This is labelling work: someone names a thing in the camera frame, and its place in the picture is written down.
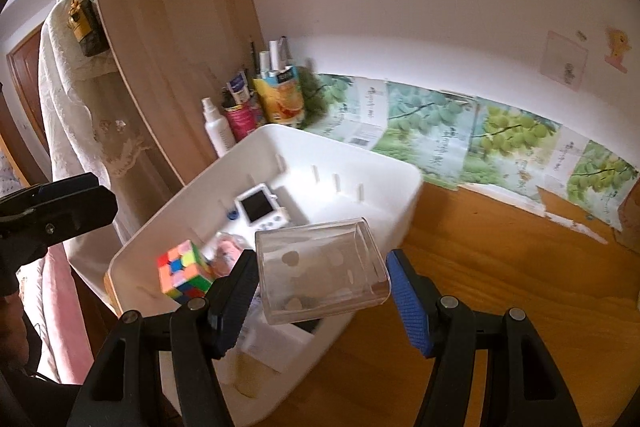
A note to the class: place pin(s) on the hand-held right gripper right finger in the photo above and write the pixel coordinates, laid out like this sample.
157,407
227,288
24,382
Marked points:
410,307

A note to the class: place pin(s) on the white lace cloth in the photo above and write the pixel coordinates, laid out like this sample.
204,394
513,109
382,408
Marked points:
85,122

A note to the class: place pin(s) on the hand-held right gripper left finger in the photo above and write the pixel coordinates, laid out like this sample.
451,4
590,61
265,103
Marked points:
235,302

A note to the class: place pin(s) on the pink can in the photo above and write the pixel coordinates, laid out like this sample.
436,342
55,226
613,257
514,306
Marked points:
241,122

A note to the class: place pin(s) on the green plant sprig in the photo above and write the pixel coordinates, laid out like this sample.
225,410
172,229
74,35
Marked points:
315,97

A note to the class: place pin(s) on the blue white tube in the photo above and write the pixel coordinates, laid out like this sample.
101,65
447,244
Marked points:
239,89

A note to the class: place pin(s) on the dark pencil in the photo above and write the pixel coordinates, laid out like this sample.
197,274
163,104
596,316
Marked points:
252,57

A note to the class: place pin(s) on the white plastic storage bin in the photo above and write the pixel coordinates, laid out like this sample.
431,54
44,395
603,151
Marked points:
325,152

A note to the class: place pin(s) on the translucent paper with drawing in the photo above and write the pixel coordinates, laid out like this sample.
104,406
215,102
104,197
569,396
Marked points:
565,59

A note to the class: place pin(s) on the pink cloth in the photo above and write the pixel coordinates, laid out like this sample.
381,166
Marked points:
55,317

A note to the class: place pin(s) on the brown wooden door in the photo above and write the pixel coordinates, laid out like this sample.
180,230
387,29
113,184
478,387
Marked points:
27,87

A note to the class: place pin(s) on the yellow duck wall sticker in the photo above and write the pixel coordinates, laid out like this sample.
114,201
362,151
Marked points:
617,47

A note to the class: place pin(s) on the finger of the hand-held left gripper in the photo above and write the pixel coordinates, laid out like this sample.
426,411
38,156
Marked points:
50,189
75,217

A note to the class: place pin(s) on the white spray bottle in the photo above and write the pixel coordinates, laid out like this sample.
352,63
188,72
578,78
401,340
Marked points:
217,132

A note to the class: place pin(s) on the white handheld game console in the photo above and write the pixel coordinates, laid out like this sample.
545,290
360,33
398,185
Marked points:
262,209

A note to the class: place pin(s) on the gold padlock charm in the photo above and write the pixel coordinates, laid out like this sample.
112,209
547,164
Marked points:
86,27

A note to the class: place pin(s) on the green fruit wall poster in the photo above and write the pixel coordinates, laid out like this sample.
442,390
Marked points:
450,142

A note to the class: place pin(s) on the wooden shelf unit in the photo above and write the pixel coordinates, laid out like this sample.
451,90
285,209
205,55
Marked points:
190,32

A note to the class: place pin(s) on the colourful puzzle cube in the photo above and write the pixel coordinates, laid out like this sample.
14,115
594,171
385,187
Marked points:
182,274

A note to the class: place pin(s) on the pink small object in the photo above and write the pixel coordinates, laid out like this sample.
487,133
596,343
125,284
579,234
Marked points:
229,254

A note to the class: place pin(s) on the clear plastic box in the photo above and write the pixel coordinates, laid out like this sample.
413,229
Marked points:
320,267

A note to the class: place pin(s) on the brown carton with red print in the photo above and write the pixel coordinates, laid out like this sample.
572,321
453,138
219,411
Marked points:
631,217

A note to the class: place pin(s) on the yellow snack bag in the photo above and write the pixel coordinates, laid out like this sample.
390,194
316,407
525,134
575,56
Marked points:
280,99

